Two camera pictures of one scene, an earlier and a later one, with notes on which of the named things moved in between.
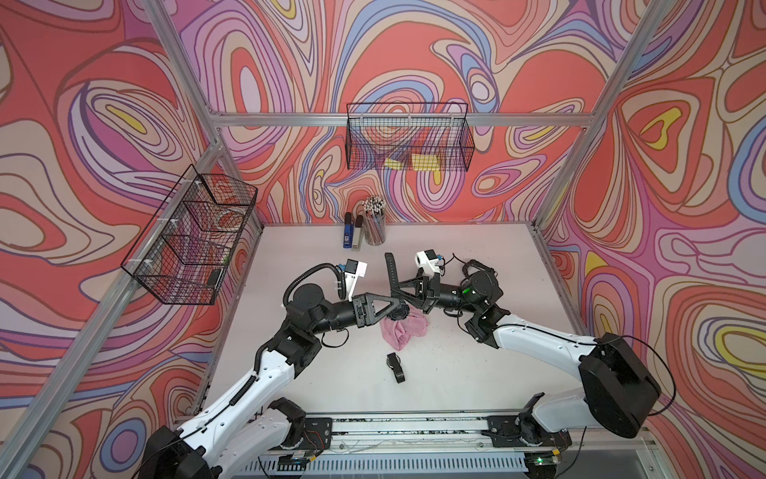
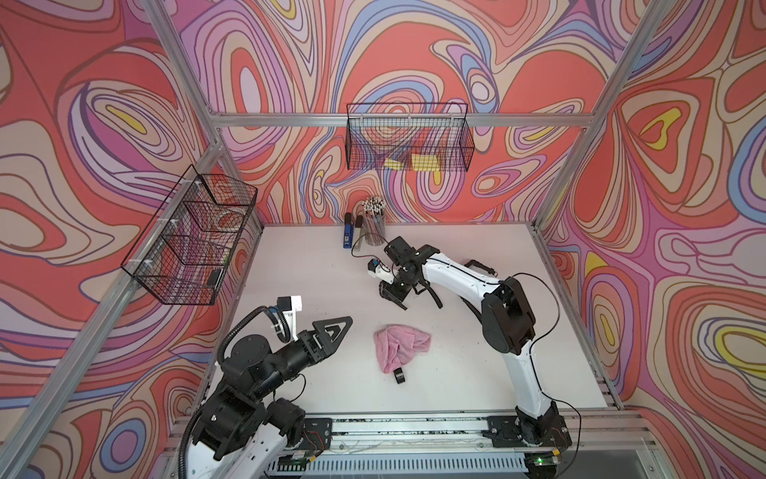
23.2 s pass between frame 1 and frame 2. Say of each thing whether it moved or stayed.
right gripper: moved
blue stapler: stayed
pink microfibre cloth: moved
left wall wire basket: stayed
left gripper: moved
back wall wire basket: stayed
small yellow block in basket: stayed
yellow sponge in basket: stayed
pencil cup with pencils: stayed
